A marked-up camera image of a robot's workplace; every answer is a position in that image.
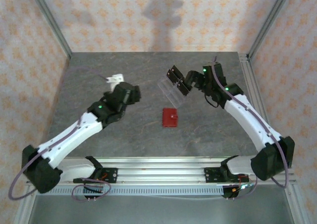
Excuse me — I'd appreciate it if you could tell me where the red leather card holder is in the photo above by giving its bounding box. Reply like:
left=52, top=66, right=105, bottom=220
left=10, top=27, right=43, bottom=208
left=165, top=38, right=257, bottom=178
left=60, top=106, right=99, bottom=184
left=162, top=107, right=179, bottom=128

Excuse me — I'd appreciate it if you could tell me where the aluminium side rail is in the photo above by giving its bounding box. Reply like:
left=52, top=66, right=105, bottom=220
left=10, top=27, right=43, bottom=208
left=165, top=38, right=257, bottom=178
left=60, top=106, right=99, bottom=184
left=238, top=52, right=283, bottom=166

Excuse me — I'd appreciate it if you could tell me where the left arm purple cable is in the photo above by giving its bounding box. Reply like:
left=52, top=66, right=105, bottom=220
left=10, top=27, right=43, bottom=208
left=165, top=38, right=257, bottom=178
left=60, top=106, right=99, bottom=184
left=8, top=67, right=111, bottom=202

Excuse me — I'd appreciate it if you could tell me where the aluminium frame leg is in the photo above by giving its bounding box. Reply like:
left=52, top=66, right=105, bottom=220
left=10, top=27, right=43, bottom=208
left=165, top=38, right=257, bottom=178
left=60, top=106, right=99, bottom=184
left=284, top=184, right=309, bottom=224
left=14, top=184, right=38, bottom=224

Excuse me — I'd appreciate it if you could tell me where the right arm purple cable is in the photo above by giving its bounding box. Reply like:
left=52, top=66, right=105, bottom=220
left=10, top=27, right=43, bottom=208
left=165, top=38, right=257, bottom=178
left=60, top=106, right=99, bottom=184
left=212, top=56, right=290, bottom=201

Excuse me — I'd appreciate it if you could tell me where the clear acrylic card stand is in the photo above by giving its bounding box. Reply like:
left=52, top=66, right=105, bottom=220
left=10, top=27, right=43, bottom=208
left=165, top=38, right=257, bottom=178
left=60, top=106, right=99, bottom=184
left=157, top=64, right=194, bottom=109

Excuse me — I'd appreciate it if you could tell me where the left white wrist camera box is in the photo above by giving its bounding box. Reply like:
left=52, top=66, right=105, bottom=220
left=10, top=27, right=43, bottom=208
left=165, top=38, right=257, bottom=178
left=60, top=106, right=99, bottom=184
left=106, top=74, right=124, bottom=91

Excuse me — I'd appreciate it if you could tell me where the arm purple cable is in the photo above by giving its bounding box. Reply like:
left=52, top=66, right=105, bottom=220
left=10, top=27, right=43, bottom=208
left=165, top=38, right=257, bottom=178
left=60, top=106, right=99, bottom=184
left=212, top=56, right=290, bottom=201
left=8, top=67, right=111, bottom=202

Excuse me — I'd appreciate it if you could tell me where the aluminium mounting rail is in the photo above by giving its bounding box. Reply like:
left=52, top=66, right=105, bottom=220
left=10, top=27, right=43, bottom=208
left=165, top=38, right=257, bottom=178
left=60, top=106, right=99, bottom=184
left=26, top=157, right=297, bottom=185

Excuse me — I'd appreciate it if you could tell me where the slotted grey cable duct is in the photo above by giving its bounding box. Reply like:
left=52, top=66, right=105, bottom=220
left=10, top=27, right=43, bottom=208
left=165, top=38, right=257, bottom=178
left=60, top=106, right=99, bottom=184
left=37, top=186, right=225, bottom=197

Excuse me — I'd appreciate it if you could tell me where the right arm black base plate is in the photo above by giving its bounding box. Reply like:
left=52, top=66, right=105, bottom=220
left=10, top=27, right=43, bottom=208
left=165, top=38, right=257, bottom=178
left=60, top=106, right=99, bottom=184
left=204, top=167, right=248, bottom=184

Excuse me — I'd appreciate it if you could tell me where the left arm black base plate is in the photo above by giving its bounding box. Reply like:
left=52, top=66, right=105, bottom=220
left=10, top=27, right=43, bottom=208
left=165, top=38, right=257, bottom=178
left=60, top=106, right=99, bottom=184
left=73, top=168, right=118, bottom=184

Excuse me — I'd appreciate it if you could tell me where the aluminium frame post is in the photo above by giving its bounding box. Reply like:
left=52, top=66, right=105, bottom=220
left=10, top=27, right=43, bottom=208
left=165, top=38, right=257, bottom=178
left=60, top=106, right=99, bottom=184
left=26, top=0, right=73, bottom=59
left=247, top=0, right=296, bottom=59

